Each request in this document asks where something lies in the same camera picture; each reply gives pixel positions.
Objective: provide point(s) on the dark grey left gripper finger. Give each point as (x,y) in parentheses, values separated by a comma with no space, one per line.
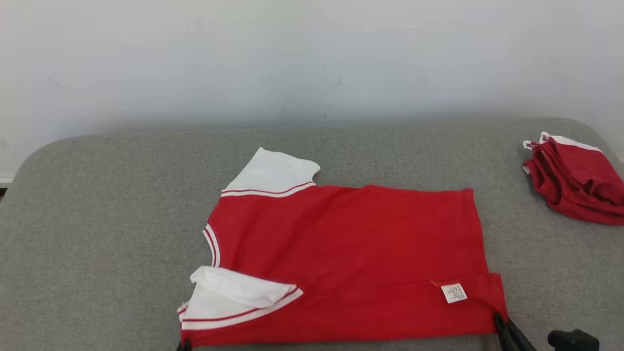
(184,346)

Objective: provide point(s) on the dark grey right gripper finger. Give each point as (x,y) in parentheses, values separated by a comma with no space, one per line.
(504,336)
(522,343)

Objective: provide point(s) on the red basketball shorts white waistband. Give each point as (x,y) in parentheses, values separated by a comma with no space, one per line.
(575,185)

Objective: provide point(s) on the red shirt white sleeves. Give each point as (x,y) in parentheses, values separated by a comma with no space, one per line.
(351,243)

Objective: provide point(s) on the grey fabric sofa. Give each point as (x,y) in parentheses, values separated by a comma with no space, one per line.
(122,219)

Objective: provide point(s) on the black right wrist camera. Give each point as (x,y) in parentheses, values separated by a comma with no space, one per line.
(575,341)

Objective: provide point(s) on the white wall baseboard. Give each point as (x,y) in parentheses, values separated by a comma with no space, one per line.
(5,178)

